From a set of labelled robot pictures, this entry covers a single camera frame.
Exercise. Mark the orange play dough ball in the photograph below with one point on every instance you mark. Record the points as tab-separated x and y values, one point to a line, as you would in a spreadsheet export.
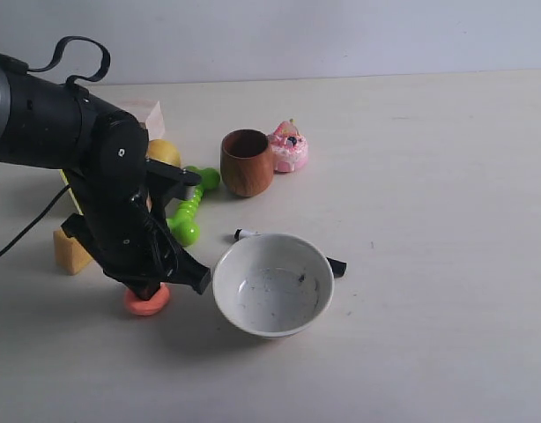
150	307

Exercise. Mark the white marker with black cap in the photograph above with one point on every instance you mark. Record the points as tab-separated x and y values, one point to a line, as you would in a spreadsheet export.
338	267

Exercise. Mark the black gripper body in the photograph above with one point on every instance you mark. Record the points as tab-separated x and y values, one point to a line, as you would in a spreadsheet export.
125	236

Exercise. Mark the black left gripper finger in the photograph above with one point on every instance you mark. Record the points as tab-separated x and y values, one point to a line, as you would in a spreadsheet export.
141	286

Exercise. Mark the brown wooden cup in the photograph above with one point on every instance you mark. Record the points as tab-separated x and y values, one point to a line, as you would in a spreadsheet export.
246	162

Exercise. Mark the yellow sponge block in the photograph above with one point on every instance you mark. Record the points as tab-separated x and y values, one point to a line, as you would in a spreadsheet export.
72	196

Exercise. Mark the light wooden cube block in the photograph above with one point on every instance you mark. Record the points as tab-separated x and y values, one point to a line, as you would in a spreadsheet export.
148	114

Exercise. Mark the orange cheese wedge sponge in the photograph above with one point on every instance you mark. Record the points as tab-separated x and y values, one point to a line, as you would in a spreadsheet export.
69	253

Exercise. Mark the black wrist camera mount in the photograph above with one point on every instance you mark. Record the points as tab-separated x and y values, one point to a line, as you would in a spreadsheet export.
166	182

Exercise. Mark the pink toy cake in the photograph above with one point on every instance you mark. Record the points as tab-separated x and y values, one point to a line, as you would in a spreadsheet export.
289	148

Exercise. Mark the white ceramic bowl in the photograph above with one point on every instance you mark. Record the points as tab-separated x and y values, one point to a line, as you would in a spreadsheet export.
272	285

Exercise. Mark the yellow lemon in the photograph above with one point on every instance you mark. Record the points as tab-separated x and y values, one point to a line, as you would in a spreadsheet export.
165	152

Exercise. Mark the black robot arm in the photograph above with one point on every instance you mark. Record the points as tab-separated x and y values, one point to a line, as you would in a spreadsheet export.
121	191

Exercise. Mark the green plastic bone toy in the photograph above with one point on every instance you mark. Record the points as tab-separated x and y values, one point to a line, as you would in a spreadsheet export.
182	224

